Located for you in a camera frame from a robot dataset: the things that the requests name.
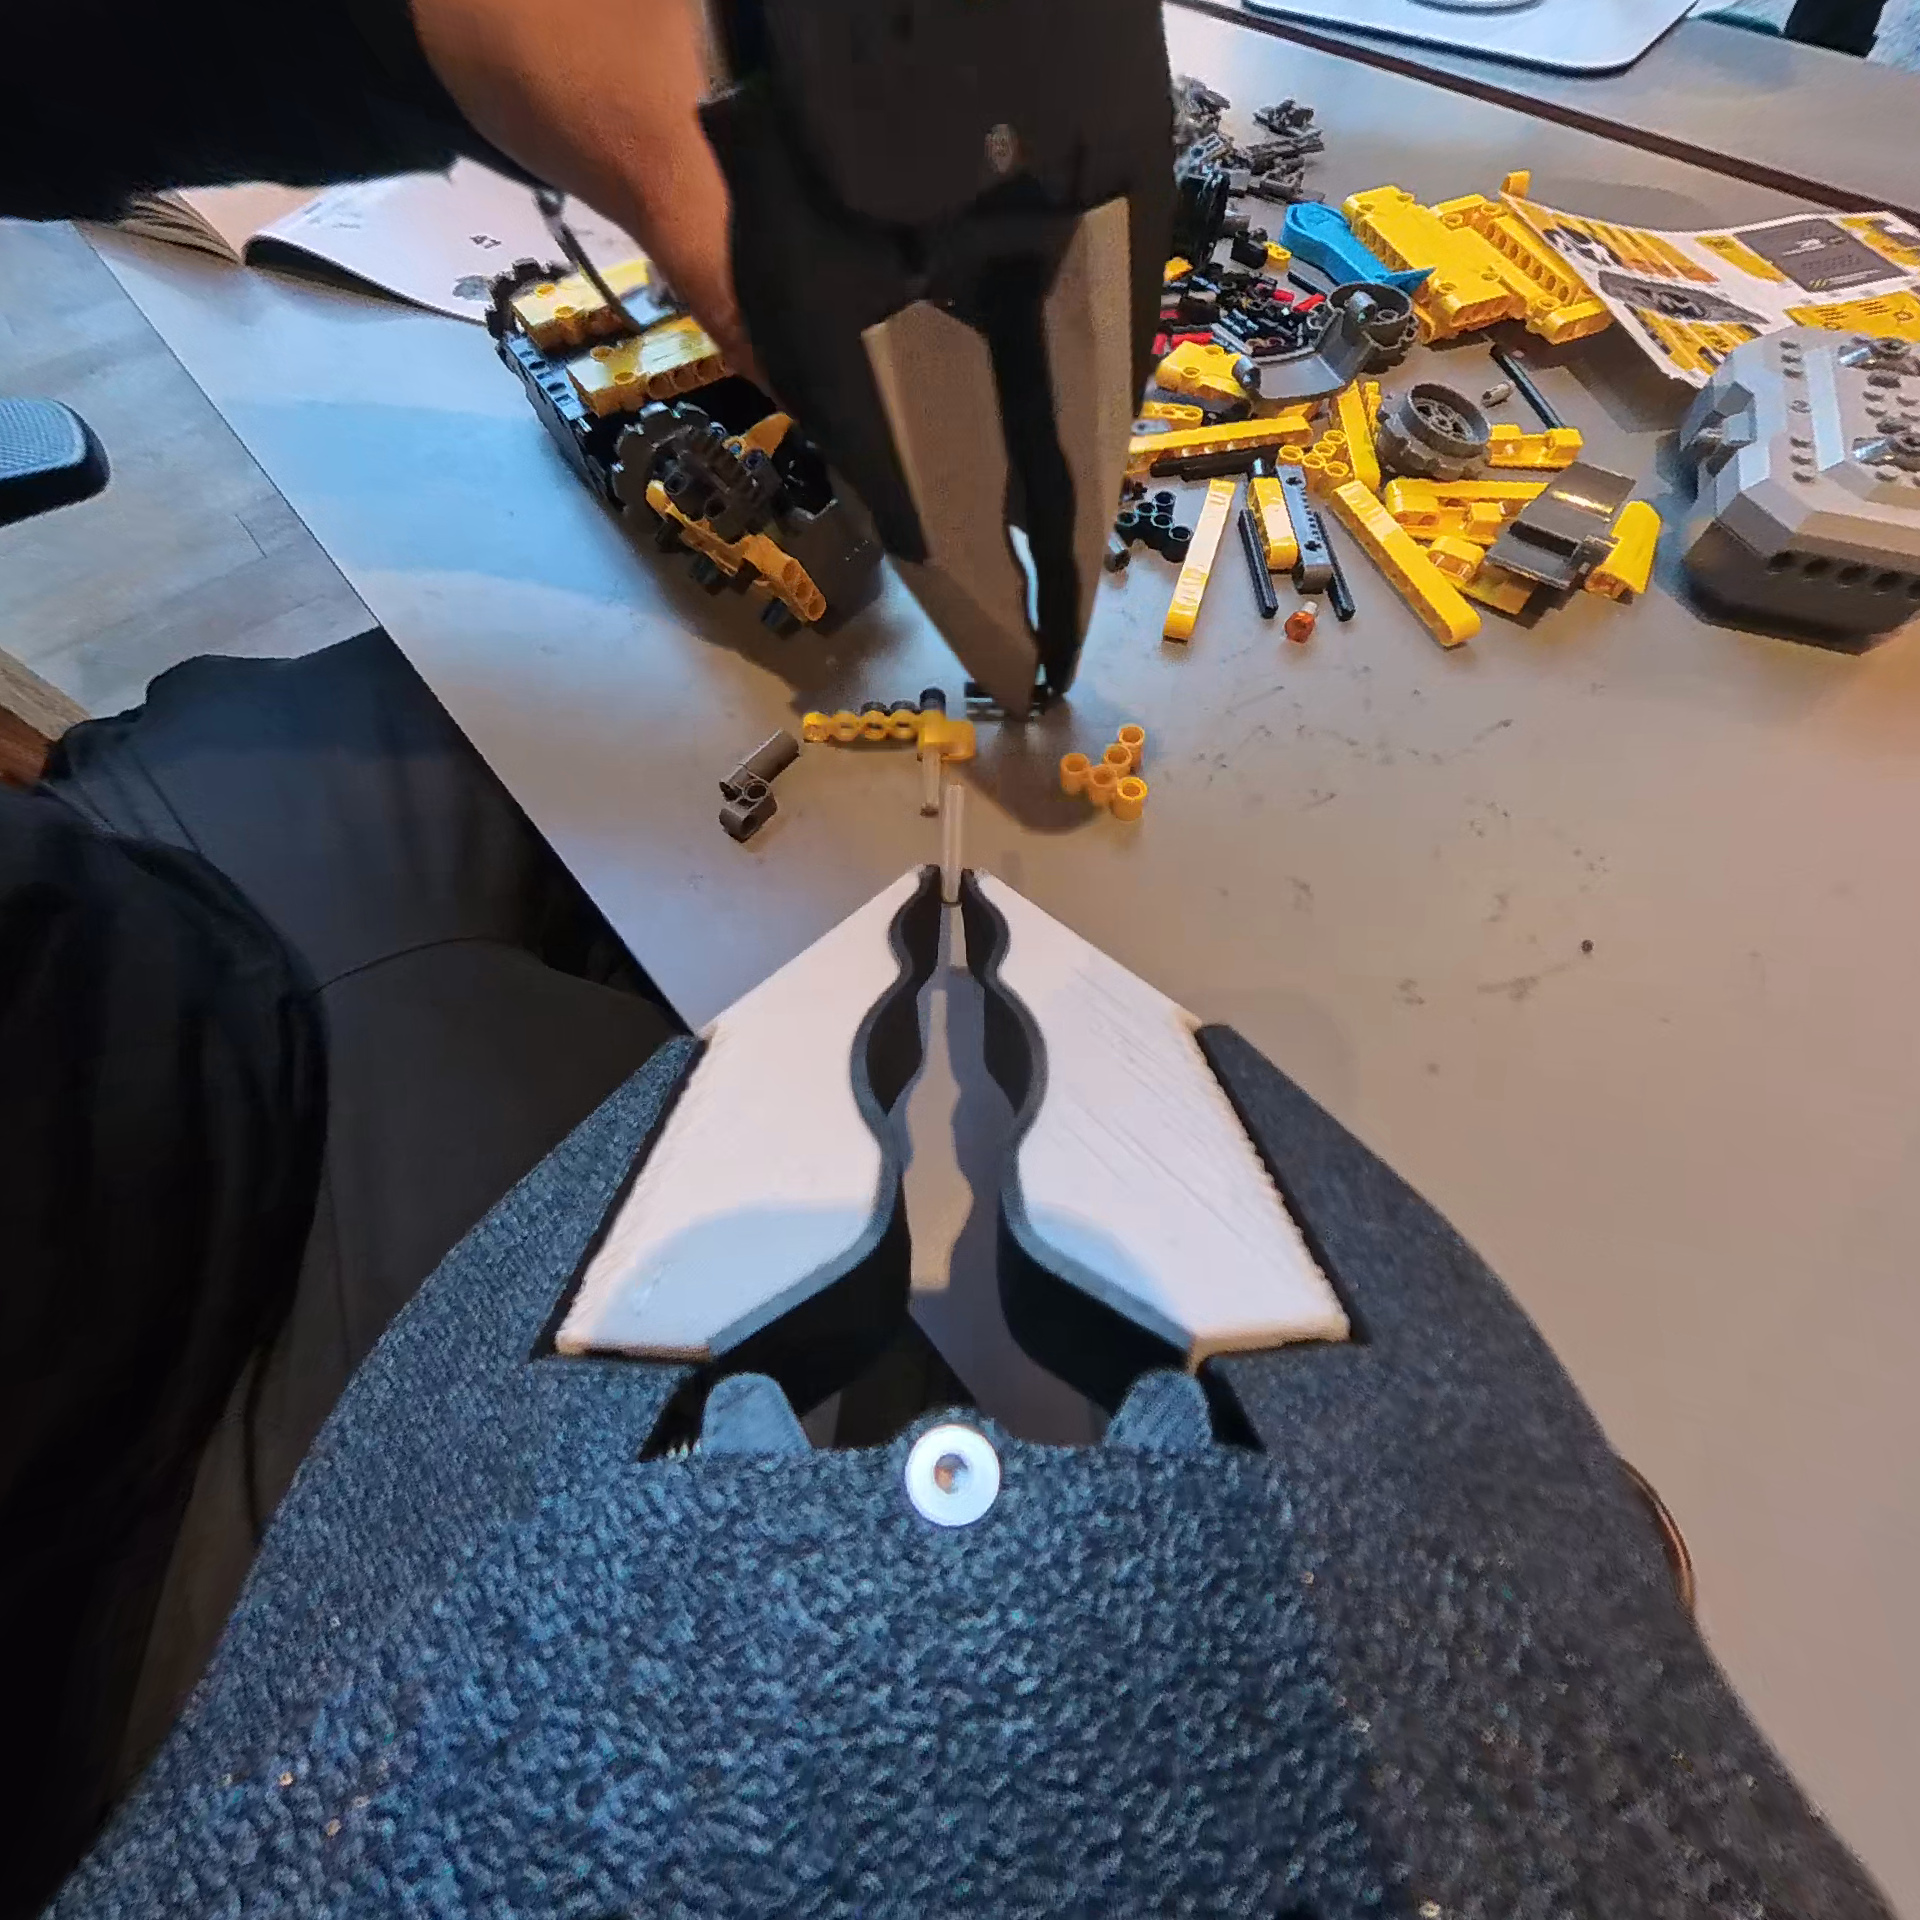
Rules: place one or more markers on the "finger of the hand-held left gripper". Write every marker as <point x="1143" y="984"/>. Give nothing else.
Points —
<point x="1082" y="390"/>
<point x="955" y="448"/>

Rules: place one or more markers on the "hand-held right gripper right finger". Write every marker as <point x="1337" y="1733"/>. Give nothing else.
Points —
<point x="1171" y="1173"/>

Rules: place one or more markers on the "thin grey axle rod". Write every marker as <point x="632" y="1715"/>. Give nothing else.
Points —
<point x="950" y="831"/>

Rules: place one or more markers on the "person's left hand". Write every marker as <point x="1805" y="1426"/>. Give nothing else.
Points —
<point x="678" y="211"/>

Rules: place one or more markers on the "grey desk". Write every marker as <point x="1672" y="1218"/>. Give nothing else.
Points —
<point x="1561" y="958"/>

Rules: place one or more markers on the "small yellow toy beam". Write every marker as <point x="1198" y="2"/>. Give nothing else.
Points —
<point x="868" y="721"/>

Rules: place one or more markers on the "pile of toy parts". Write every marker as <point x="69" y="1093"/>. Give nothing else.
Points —
<point x="1380" y="426"/>

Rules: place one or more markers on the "small grey axle piece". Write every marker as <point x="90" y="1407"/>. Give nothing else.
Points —
<point x="764" y="759"/>

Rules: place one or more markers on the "small yellow angled connector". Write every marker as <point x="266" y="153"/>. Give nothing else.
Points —
<point x="1105" y="777"/>

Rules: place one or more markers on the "white instruction booklet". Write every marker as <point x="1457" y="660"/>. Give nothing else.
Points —
<point x="362" y="232"/>

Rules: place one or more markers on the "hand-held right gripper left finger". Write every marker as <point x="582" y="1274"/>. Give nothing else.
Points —
<point x="747" y="1187"/>

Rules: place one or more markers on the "yellow black toy vehicle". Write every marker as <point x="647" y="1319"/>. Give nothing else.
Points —
<point x="600" y="358"/>

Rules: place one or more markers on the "grey toy battery box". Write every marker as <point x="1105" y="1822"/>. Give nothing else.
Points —
<point x="1815" y="483"/>

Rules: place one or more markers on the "yellow grey wheel assembly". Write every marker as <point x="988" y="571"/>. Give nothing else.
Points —
<point x="737" y="527"/>

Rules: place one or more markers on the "person's black top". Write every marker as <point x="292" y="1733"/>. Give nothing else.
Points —
<point x="136" y="1294"/>

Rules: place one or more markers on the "blue brick separator tool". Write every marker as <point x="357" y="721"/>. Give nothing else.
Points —
<point x="1348" y="239"/>

